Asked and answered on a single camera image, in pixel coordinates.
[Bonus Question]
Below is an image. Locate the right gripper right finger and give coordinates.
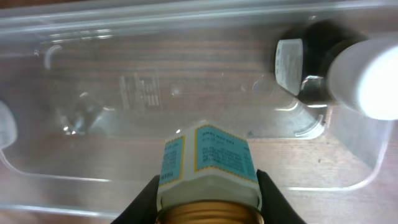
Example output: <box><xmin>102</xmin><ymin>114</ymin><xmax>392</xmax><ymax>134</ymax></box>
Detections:
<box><xmin>256</xmin><ymin>169</ymin><xmax>306</xmax><ymax>224</ymax></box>

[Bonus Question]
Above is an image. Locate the clear plastic container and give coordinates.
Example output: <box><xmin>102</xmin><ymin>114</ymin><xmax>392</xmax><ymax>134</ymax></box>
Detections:
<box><xmin>1</xmin><ymin>1</ymin><xmax>397</xmax><ymax>219</ymax></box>

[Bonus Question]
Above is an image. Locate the dark bottle white cap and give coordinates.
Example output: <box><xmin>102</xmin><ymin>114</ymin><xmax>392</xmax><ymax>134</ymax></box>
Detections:
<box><xmin>274</xmin><ymin>20</ymin><xmax>397</xmax><ymax>120</ymax></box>

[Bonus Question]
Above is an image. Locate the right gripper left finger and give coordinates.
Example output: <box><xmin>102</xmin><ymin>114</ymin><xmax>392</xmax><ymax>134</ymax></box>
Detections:
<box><xmin>111</xmin><ymin>175</ymin><xmax>160</xmax><ymax>224</ymax></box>

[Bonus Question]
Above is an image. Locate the small jar gold lid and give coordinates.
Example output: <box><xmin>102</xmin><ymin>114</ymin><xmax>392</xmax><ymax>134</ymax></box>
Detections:
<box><xmin>156</xmin><ymin>120</ymin><xmax>264</xmax><ymax>223</ymax></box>

